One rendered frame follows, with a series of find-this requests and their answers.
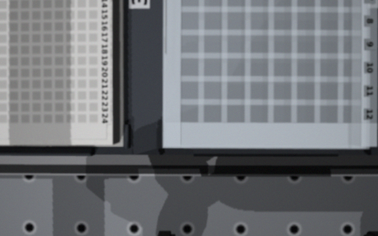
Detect grey flat base plate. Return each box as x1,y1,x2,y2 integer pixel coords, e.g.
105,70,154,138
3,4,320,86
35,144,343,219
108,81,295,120
0,175,378,236

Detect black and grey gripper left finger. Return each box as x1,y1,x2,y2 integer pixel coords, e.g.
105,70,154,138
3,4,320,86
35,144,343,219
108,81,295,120
158,231,175,236

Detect grey well plate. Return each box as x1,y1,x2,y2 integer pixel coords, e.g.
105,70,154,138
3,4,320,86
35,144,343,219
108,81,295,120
162,0,378,149

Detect dark grey plate carrier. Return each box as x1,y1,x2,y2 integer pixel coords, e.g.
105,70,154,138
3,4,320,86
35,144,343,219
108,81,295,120
0,0,378,157

